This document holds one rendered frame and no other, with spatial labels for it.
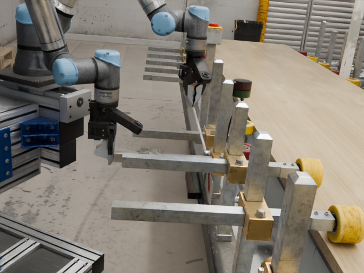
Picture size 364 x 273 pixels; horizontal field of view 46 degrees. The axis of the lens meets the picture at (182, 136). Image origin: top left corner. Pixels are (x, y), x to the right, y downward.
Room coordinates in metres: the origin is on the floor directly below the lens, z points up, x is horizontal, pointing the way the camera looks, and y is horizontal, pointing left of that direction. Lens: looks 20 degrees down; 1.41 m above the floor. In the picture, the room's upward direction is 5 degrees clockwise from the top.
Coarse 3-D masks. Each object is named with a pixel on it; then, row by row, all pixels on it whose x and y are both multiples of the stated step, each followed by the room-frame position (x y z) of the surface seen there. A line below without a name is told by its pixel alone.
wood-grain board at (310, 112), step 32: (224, 64) 2.72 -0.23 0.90; (256, 64) 2.83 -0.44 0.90; (288, 64) 2.94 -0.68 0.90; (256, 96) 1.98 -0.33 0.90; (288, 96) 2.04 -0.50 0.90; (320, 96) 2.10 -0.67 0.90; (352, 96) 2.17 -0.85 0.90; (256, 128) 1.51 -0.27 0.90; (288, 128) 1.54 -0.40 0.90; (320, 128) 1.58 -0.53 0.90; (352, 128) 1.62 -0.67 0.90; (288, 160) 1.23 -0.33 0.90; (320, 160) 1.25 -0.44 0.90; (352, 160) 1.28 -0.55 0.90; (320, 192) 1.03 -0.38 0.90; (352, 192) 1.04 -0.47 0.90; (352, 256) 0.75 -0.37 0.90
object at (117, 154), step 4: (116, 152) 1.26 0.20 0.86; (120, 152) 1.26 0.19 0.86; (124, 152) 1.26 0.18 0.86; (128, 152) 1.27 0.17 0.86; (132, 152) 1.27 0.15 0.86; (136, 152) 1.27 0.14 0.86; (116, 156) 1.25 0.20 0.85; (120, 156) 1.25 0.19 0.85; (180, 156) 1.28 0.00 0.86; (184, 156) 1.28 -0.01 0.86; (188, 156) 1.28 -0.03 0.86; (192, 156) 1.29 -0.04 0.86; (196, 156) 1.29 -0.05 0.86; (200, 156) 1.29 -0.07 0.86; (204, 156) 1.29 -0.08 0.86; (208, 156) 1.30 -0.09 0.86; (116, 160) 1.25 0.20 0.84; (120, 160) 1.25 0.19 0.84
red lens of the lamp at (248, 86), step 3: (234, 81) 1.32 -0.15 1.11; (234, 84) 1.32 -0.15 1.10; (237, 84) 1.31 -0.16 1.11; (240, 84) 1.30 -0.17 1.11; (243, 84) 1.30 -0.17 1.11; (246, 84) 1.30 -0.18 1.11; (249, 84) 1.31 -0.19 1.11; (234, 87) 1.32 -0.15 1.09; (237, 87) 1.31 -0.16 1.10; (240, 87) 1.30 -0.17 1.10; (243, 87) 1.30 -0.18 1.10; (246, 87) 1.30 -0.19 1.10; (249, 87) 1.31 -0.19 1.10
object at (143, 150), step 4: (140, 148) 1.28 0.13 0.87; (144, 148) 1.28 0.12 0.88; (148, 148) 1.29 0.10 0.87; (152, 148) 1.27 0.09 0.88; (140, 152) 1.27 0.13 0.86; (144, 152) 1.25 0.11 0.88; (148, 152) 1.26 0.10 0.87; (152, 152) 1.26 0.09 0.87; (156, 152) 1.26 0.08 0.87; (160, 152) 1.28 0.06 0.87
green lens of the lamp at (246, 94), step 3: (234, 90) 1.31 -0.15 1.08; (237, 90) 1.31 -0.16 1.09; (249, 90) 1.32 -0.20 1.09; (234, 93) 1.31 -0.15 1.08; (237, 93) 1.31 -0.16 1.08; (240, 93) 1.30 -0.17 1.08; (243, 93) 1.30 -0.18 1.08; (246, 93) 1.31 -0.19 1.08; (249, 93) 1.31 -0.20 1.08; (237, 96) 1.31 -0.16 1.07; (240, 96) 1.30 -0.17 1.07; (243, 96) 1.30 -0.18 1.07; (246, 96) 1.31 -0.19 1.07; (249, 96) 1.32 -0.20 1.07
